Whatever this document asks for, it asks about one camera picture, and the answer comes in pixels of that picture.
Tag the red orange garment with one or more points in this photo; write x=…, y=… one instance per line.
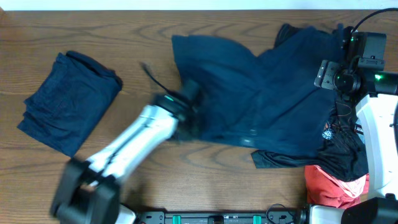
x=324, y=189

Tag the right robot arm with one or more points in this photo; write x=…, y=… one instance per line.
x=374, y=93

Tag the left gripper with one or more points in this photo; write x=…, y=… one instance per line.
x=193, y=132

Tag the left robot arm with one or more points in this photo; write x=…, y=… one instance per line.
x=89, y=190

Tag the dark blue garment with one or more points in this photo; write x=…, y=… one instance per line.
x=71, y=101
x=226, y=72

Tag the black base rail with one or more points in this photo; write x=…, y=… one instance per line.
x=275, y=215

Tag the black orange patterned jersey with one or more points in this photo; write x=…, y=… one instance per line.
x=342, y=152

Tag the folded dark blue garment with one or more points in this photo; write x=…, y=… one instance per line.
x=71, y=101

